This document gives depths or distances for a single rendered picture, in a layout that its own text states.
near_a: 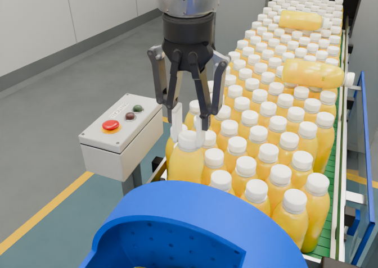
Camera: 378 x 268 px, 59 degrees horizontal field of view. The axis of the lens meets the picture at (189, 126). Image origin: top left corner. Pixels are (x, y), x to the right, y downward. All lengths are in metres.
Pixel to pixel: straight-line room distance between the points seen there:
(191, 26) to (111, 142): 0.32
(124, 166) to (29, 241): 1.39
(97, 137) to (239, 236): 0.44
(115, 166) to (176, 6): 0.39
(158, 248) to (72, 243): 1.47
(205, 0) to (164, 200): 0.26
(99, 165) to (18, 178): 1.74
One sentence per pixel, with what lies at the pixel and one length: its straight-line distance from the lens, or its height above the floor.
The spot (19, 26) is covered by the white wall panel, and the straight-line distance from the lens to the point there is 3.60.
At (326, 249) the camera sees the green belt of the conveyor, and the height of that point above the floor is 0.90.
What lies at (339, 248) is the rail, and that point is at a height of 0.98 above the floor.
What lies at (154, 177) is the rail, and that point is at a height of 0.97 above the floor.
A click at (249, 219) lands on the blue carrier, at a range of 0.39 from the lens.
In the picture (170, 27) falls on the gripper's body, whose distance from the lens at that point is 0.49.
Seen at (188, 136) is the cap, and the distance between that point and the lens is 0.61.
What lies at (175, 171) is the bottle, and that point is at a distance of 0.62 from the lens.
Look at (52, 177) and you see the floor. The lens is 2.39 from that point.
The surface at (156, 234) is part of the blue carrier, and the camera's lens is 0.50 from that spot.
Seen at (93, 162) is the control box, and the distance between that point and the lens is 0.76.
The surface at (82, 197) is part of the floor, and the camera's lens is 2.19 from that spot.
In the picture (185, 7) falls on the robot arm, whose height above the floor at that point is 1.39.
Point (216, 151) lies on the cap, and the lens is 0.70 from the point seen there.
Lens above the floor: 1.51
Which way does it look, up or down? 34 degrees down
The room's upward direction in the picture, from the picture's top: straight up
